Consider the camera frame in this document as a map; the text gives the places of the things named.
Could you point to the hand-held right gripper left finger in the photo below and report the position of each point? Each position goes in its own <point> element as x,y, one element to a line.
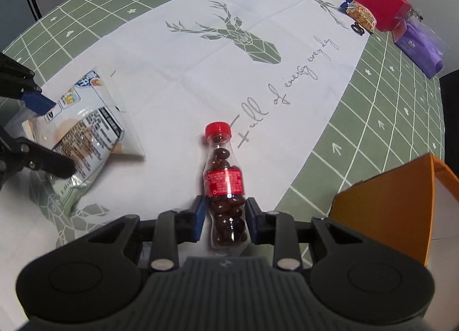
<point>199,220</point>

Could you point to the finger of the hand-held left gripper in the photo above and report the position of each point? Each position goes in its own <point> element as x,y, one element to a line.
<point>46,161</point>
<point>37,101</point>

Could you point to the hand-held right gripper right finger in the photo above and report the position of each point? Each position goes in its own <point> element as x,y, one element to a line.
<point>251,221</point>

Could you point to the small bottle of chocolate beans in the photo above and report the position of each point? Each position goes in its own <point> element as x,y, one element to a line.
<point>224,177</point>

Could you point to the white cookie packet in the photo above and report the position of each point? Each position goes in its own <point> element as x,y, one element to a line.
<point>93,126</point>

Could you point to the orange cardboard box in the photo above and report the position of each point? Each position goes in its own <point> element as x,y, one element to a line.
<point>387,202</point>

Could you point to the green and white snack packet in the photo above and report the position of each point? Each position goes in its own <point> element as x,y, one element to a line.
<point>61,195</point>

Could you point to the white printed table runner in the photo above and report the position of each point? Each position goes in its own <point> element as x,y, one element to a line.
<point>179,76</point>

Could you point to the green checked tablecloth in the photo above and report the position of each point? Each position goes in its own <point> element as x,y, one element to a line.
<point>376,101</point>

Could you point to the small black clip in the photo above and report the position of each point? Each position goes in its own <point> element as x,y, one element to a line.
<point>356,28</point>

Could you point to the yellow patterned snack bag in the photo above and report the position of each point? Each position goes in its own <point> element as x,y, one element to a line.
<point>362,15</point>

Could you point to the small blue object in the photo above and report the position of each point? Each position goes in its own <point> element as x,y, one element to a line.
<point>346,2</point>

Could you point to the purple packet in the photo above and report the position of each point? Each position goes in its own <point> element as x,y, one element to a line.
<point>416,44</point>

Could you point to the pink box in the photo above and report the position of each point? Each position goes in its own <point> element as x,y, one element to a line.
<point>380,1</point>

